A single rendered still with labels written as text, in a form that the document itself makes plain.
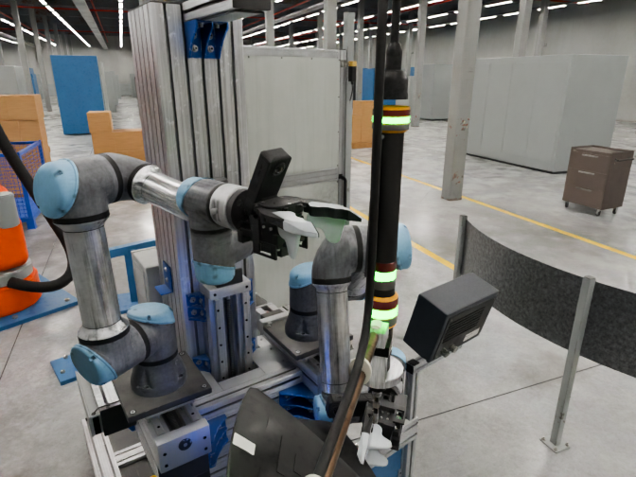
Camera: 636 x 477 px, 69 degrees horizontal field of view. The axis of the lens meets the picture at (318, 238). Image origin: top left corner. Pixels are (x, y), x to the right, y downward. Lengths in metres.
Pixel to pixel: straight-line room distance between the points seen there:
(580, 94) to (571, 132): 0.71
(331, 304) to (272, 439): 0.50
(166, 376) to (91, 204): 0.52
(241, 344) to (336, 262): 0.60
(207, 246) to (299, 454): 0.38
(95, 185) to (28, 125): 7.38
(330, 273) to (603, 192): 6.58
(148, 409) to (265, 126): 1.67
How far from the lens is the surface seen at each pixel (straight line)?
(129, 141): 9.79
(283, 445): 0.67
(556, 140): 10.43
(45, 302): 4.61
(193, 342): 1.58
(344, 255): 1.07
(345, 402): 0.46
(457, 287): 1.47
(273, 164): 0.68
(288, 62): 2.64
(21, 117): 8.45
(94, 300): 1.18
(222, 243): 0.85
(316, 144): 2.78
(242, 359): 1.59
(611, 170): 7.46
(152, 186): 1.11
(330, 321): 1.11
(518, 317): 2.84
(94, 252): 1.14
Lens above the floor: 1.85
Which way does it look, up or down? 19 degrees down
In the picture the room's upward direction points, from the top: straight up
